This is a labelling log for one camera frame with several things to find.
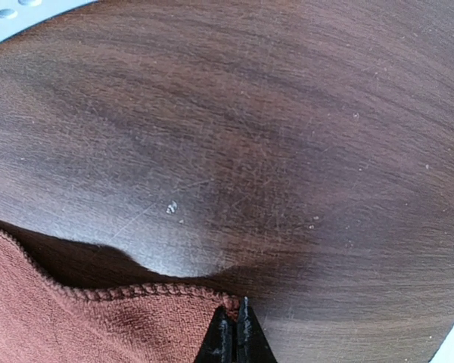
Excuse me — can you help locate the brown towel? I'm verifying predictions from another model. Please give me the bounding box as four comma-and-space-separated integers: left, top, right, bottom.
0, 229, 240, 362

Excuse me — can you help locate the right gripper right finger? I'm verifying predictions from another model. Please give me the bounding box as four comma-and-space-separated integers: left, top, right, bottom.
236, 296, 277, 363

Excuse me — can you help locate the light blue plastic basket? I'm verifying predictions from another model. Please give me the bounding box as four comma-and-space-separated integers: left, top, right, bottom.
0, 0, 94, 43

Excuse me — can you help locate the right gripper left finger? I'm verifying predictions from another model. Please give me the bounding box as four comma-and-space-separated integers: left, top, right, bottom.
194, 307, 237, 363

